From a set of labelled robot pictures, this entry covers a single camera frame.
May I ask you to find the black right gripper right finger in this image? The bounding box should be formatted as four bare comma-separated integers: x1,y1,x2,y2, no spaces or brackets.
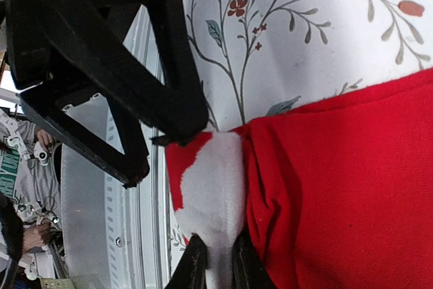
232,231,277,289

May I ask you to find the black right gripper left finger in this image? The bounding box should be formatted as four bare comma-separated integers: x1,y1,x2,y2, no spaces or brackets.
165,234,207,289

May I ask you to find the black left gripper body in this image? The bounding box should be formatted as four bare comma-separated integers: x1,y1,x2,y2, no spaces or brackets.
5,0,179,89

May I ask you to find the red santa sock pair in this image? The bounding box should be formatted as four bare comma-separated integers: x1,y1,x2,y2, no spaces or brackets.
166,69,432,288

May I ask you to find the person in grey shirt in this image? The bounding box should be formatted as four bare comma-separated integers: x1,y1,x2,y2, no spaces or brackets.
1,111,62,254

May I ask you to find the floral table cloth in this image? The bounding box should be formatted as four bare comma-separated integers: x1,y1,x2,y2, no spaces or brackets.
164,0,433,263

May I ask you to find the aluminium front table rail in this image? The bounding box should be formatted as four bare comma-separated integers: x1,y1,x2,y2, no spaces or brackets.
60,7,170,289

